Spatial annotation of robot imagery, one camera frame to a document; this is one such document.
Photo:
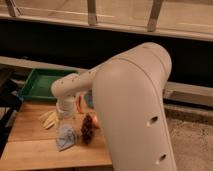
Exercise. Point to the blue towel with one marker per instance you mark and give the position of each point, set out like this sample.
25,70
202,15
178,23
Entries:
67,137

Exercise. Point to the dark chair at left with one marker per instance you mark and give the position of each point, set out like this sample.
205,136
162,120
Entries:
7,100

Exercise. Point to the green plastic tray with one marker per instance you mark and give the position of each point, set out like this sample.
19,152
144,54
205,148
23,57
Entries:
38,84

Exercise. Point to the yellow apple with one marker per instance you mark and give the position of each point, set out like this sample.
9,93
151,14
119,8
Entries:
95,122

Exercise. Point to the blue plastic cup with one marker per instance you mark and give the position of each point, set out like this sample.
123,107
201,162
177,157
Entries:
89,99

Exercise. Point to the yellow banana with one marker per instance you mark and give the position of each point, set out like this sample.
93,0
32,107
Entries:
49,119

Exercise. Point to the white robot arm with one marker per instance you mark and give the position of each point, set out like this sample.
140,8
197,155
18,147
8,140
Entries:
127,93

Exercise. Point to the brown pine cone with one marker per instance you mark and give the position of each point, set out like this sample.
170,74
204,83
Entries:
87,130

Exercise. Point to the orange carrot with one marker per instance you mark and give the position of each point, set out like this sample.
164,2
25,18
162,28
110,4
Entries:
79,103

